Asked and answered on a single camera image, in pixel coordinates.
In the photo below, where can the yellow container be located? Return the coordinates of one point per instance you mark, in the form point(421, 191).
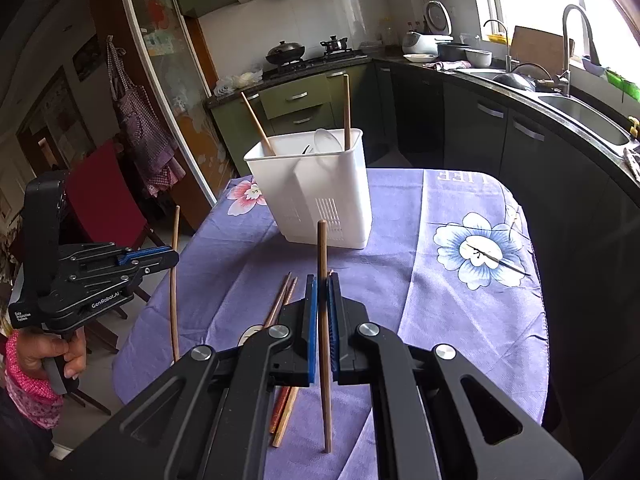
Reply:
point(497, 38)

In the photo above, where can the green base cabinets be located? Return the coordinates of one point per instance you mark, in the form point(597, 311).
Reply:
point(295, 95)

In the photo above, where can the tall gooseneck faucet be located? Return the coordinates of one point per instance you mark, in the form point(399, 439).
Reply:
point(566, 50)

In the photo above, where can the pink cloth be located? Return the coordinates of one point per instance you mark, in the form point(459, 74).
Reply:
point(450, 65)

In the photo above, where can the person's left hand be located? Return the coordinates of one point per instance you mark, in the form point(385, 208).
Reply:
point(30, 352)

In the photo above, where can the glass sliding door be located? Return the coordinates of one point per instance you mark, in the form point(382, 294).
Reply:
point(165, 85)

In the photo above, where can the dark round pan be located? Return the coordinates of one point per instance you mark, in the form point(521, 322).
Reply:
point(515, 81)

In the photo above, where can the wall poster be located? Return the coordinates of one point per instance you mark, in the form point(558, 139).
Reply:
point(90, 59)

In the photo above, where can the person's left forearm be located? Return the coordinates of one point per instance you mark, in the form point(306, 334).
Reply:
point(35, 405)

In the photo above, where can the black cooking pot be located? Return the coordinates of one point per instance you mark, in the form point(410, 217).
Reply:
point(452, 51)

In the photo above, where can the purple floral tablecloth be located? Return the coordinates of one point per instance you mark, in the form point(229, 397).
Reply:
point(400, 285)

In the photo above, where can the green plastic baskets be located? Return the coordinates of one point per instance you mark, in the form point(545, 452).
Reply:
point(622, 84)

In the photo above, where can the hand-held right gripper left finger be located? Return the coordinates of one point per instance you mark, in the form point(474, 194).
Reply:
point(312, 330)

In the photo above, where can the purple bowl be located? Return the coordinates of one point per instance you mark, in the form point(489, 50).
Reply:
point(595, 66)

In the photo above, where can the black wok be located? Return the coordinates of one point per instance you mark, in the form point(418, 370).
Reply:
point(285, 52)

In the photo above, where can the dark base cabinets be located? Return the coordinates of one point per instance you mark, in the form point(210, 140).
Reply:
point(550, 160)

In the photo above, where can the wooden cutting board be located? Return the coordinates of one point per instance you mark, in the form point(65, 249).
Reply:
point(540, 47)

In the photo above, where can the gas stove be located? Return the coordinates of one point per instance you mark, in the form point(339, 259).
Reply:
point(315, 62)

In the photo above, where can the clear plastic spoon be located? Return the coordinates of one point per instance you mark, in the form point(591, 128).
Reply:
point(327, 140)

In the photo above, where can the yellow soap pump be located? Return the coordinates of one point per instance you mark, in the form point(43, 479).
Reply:
point(634, 127)

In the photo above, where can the white plastic bags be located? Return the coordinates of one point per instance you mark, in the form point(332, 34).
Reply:
point(240, 82)

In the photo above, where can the grey dish rag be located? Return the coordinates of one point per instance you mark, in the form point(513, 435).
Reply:
point(632, 162)

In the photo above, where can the white plate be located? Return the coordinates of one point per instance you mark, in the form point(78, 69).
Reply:
point(420, 58)

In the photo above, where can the white rice cooker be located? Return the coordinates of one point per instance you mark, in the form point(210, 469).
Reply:
point(417, 40)

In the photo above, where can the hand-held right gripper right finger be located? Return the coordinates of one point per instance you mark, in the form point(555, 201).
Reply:
point(336, 330)

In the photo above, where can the long brown chopstick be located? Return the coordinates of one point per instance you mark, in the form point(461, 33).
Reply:
point(256, 122)
point(173, 310)
point(322, 250)
point(346, 110)

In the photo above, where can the white bowl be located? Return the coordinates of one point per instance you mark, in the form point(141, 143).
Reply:
point(478, 58)

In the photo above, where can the checkered apron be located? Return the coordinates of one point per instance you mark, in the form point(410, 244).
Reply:
point(145, 130)

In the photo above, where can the steel double sink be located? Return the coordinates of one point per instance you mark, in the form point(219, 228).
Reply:
point(590, 120)

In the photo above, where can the white plastic utensil holder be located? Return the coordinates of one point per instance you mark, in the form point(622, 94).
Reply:
point(320, 195)

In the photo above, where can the red chair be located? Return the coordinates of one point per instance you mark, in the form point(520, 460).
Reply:
point(110, 195)

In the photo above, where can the small steel faucet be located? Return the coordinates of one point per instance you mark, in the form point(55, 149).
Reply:
point(507, 45)

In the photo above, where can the small black pot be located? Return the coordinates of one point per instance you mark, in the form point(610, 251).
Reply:
point(335, 46)

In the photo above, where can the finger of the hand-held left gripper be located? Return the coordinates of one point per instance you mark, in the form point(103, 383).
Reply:
point(160, 262)
point(142, 255)

